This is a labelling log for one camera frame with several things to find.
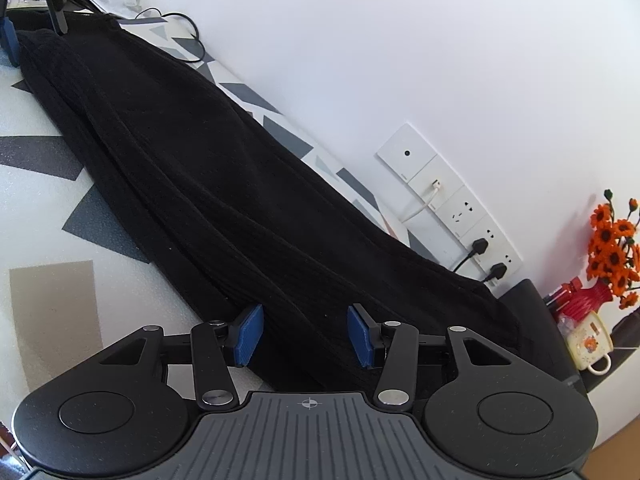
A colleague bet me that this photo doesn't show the black ribbed knit garment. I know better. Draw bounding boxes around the black ribbed knit garment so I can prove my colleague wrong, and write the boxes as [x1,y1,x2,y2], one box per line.
[12,11,537,393]

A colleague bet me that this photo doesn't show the black cabinet box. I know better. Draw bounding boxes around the black cabinet box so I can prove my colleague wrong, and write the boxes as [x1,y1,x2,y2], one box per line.
[499,277,640,396]

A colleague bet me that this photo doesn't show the geometric patterned table mat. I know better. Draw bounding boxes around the geometric patterned table mat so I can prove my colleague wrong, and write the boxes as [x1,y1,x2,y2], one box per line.
[0,14,442,401]

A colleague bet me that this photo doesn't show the red ribbed vase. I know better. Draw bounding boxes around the red ribbed vase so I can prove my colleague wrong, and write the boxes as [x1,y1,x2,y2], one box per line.
[552,278,613,322]

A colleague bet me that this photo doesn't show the cream cartoon mug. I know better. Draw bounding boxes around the cream cartoon mug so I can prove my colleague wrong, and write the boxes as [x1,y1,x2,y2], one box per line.
[565,312,614,377]

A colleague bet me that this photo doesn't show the orange artificial flowers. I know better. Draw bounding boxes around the orange artificial flowers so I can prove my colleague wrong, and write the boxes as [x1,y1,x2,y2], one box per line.
[586,188,639,311]

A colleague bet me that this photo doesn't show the black charging cable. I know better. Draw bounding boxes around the black charging cable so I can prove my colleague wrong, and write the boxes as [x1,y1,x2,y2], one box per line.
[131,6,207,65]

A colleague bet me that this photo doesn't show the white wall socket panel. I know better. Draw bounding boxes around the white wall socket panel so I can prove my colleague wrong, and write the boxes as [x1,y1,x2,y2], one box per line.
[376,122,523,278]

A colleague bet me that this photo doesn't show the black power plug cable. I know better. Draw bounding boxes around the black power plug cable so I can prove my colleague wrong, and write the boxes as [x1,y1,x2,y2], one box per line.
[451,237,490,273]

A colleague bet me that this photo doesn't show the white charger cable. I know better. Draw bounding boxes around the white charger cable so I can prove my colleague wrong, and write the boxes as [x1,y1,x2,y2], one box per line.
[399,179,444,224]

